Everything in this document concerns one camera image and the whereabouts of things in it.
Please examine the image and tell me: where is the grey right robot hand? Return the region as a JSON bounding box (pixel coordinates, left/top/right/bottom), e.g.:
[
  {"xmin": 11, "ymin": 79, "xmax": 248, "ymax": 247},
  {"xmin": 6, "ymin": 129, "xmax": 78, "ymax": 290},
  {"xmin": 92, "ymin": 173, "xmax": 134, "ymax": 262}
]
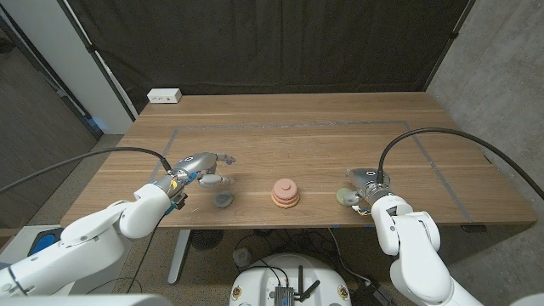
[{"xmin": 342, "ymin": 167, "xmax": 392, "ymax": 208}]

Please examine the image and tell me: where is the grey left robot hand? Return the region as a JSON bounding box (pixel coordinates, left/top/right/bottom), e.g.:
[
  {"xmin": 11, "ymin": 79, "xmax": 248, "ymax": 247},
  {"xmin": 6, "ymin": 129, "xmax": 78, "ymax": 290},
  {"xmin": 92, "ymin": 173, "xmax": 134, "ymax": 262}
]
[{"xmin": 152, "ymin": 151, "xmax": 236, "ymax": 201}]

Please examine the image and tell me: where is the green toy ring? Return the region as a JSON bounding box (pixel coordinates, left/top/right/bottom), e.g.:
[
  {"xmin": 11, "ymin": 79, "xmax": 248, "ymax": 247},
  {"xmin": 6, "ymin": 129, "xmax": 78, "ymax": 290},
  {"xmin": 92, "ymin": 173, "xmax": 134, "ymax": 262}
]
[{"xmin": 335, "ymin": 187, "xmax": 354, "ymax": 207}]

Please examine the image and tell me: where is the small grey toy ring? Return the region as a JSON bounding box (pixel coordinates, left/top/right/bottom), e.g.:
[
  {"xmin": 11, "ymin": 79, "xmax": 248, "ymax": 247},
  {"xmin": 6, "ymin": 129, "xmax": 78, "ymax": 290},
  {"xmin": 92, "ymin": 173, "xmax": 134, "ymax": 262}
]
[{"xmin": 212, "ymin": 190, "xmax": 235, "ymax": 209}]

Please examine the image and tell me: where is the light pink toy ring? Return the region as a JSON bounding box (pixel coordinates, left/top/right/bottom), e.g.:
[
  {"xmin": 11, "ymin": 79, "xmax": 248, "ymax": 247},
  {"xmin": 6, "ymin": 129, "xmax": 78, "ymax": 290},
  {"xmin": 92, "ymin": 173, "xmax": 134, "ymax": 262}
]
[{"xmin": 273, "ymin": 178, "xmax": 299, "ymax": 198}]

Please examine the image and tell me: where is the coral red toy ring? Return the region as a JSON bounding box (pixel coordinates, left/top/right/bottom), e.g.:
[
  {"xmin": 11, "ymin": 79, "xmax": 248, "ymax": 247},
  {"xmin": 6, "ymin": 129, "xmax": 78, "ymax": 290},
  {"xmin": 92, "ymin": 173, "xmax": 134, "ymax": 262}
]
[{"xmin": 271, "ymin": 193, "xmax": 301, "ymax": 206}]

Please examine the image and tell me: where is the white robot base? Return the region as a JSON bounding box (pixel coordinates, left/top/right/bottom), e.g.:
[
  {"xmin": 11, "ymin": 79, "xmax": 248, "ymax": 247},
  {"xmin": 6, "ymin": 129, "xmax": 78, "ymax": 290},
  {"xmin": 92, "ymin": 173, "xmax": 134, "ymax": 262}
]
[{"xmin": 229, "ymin": 253, "xmax": 353, "ymax": 306}]

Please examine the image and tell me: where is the white power strip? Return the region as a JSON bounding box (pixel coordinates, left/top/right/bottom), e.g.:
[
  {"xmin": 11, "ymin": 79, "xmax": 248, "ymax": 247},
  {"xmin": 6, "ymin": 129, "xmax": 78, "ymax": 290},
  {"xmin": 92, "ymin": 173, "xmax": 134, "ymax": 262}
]
[{"xmin": 146, "ymin": 88, "xmax": 183, "ymax": 104}]

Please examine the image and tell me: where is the round black fan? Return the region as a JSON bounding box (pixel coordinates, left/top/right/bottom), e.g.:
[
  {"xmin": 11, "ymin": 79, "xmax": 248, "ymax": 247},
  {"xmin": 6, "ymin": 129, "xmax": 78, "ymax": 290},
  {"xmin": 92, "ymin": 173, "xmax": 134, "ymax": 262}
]
[{"xmin": 190, "ymin": 229, "xmax": 224, "ymax": 251}]

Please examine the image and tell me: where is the grey round floor object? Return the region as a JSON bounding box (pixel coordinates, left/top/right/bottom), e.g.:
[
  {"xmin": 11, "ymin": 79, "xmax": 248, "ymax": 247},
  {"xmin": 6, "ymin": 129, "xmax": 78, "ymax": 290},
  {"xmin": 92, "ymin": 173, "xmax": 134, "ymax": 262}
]
[{"xmin": 232, "ymin": 247, "xmax": 252, "ymax": 268}]

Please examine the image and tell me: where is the black power adapter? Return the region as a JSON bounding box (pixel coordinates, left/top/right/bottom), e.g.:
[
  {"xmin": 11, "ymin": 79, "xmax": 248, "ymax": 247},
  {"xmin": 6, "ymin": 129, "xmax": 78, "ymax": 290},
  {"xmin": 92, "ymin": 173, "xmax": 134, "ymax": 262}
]
[{"xmin": 350, "ymin": 280, "xmax": 394, "ymax": 306}]

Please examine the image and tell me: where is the black backdrop curtain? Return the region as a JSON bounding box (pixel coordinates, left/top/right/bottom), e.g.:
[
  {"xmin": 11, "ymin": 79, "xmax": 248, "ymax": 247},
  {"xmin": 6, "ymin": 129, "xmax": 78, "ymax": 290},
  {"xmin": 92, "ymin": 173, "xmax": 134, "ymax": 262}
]
[{"xmin": 65, "ymin": 0, "xmax": 473, "ymax": 112}]

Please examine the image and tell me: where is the radio module with antennas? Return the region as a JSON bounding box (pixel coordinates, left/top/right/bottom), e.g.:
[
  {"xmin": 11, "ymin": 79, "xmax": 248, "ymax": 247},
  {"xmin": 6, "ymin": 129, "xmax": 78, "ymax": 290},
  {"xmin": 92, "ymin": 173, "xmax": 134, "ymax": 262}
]
[{"xmin": 274, "ymin": 265, "xmax": 320, "ymax": 306}]

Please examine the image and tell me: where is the black backdrop stand pole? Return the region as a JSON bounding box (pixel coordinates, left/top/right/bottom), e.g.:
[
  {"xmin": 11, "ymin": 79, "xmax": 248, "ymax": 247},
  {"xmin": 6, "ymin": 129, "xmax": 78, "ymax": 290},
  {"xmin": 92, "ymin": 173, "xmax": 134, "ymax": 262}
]
[
  {"xmin": 57, "ymin": 0, "xmax": 139, "ymax": 122},
  {"xmin": 422, "ymin": 0, "xmax": 477, "ymax": 93}
]

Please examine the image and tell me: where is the blue foot pedal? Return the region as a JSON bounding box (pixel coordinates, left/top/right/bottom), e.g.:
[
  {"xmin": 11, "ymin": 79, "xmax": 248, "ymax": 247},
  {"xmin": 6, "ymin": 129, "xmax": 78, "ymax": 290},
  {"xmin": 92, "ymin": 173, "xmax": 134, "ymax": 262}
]
[{"xmin": 27, "ymin": 228, "xmax": 65, "ymax": 258}]

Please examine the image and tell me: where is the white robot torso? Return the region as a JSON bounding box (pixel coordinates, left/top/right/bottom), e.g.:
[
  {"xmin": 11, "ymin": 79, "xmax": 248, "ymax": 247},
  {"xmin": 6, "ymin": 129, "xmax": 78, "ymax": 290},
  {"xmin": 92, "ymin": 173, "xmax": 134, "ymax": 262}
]
[{"xmin": 0, "ymin": 292, "xmax": 173, "ymax": 306}]

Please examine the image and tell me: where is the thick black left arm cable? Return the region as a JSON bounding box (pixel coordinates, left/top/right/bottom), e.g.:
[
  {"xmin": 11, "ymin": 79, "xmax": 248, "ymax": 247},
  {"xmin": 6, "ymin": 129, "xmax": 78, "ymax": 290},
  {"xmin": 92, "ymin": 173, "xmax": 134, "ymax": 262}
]
[{"xmin": 0, "ymin": 146, "xmax": 173, "ymax": 195}]

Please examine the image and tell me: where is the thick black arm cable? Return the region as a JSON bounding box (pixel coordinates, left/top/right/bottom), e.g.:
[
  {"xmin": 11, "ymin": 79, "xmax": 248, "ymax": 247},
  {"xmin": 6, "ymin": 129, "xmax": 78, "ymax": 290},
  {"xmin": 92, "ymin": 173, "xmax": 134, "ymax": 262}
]
[
  {"xmin": 0, "ymin": 146, "xmax": 173, "ymax": 195},
  {"xmin": 377, "ymin": 127, "xmax": 544, "ymax": 201}
]

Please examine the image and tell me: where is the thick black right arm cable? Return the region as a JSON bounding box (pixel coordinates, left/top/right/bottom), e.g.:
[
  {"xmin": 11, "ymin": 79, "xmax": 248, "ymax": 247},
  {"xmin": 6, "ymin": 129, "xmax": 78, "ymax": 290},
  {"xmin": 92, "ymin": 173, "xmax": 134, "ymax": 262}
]
[{"xmin": 377, "ymin": 127, "xmax": 544, "ymax": 201}]

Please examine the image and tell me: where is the large orange toy ring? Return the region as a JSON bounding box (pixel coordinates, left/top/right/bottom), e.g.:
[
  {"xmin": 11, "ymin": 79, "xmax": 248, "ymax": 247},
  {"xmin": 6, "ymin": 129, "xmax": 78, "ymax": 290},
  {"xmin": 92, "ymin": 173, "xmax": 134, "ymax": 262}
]
[{"xmin": 271, "ymin": 198, "xmax": 301, "ymax": 210}]

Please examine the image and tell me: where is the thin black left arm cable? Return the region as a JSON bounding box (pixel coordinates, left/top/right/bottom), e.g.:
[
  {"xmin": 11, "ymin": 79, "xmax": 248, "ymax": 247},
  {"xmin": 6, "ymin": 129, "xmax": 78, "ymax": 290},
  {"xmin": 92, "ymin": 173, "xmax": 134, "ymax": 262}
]
[{"xmin": 125, "ymin": 216, "xmax": 165, "ymax": 294}]

